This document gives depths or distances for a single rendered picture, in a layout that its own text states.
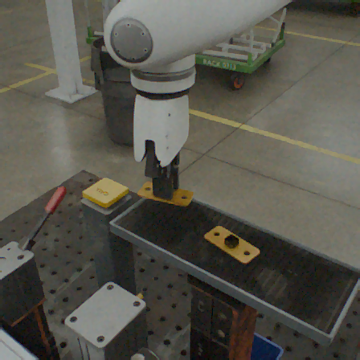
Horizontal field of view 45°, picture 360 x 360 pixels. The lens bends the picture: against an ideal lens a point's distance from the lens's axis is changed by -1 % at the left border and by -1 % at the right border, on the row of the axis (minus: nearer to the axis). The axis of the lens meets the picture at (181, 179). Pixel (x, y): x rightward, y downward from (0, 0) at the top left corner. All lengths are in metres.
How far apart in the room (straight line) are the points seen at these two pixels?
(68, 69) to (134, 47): 3.65
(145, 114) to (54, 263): 0.85
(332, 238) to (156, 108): 2.09
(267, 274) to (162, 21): 0.37
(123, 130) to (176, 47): 2.79
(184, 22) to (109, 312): 0.41
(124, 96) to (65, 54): 1.11
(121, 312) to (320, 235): 1.99
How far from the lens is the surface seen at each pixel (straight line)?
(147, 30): 0.45
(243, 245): 0.67
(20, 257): 0.85
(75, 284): 1.27
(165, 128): 0.57
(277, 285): 0.63
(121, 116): 3.17
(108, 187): 0.80
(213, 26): 0.44
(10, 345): 0.80
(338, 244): 2.53
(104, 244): 0.83
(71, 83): 4.16
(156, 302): 1.20
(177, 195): 0.67
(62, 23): 4.00
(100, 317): 0.65
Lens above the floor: 1.62
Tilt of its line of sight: 34 degrees down
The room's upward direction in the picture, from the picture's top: straight up
